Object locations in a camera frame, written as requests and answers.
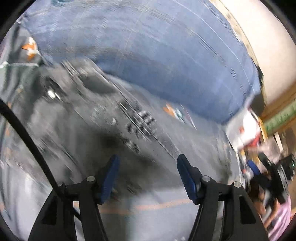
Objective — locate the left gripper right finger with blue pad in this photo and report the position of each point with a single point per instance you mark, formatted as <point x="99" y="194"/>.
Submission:
<point x="240" y="218"/>

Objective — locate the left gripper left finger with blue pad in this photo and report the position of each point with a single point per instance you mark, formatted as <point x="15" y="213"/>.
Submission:
<point x="56" y="218"/>

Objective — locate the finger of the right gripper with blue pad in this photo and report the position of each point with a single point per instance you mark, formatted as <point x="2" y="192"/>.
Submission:
<point x="253" y="167"/>

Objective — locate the grey denim pants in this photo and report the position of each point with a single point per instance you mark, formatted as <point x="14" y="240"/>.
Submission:
<point x="78" y="116"/>

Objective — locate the person hand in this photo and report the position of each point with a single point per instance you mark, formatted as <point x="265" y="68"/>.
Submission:
<point x="257" y="195"/>

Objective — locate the white paper shopping bag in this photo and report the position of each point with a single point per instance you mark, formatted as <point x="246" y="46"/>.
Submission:
<point x="242" y="129"/>

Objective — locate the grey patterned bed sheet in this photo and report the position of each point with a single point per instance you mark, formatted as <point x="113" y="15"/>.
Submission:
<point x="123" y="218"/>

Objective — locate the blue plaid pillow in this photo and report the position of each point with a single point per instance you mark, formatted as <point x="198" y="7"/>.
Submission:
<point x="182" y="51"/>

